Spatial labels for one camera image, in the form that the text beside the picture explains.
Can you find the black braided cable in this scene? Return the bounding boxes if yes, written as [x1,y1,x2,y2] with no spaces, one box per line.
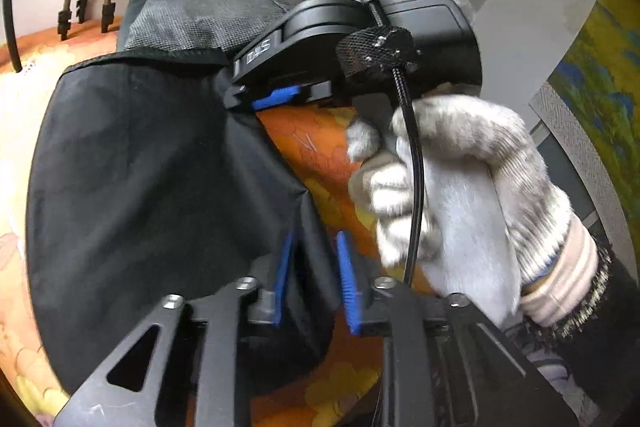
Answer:
[340,0,427,286]

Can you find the thin black tube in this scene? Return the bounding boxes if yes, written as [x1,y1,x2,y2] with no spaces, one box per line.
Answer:
[0,0,24,74]

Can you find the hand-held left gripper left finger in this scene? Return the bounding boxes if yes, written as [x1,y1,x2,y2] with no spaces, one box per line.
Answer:
[52,232,296,427]

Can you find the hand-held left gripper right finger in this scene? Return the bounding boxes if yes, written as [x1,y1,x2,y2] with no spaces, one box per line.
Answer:
[335,231,581,427]

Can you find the grey woven cloth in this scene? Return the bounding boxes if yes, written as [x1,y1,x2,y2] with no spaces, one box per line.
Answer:
[117,0,292,56]

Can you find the person's right forearm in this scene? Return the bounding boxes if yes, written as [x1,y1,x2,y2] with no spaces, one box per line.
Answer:
[502,218,640,427]

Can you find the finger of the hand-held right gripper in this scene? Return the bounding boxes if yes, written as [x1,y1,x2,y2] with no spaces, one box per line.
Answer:
[224,79,332,111]

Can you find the black pants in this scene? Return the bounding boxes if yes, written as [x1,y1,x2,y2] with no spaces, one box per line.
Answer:
[25,47,337,396]

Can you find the orange floral blanket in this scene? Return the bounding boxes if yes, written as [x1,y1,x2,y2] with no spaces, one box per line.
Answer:
[0,14,451,427]

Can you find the yellow green wall painting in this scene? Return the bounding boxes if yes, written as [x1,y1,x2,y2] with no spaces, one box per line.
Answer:
[529,0,640,249]

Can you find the person's right hand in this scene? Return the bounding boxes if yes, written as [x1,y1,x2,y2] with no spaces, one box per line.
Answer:
[346,94,575,329]

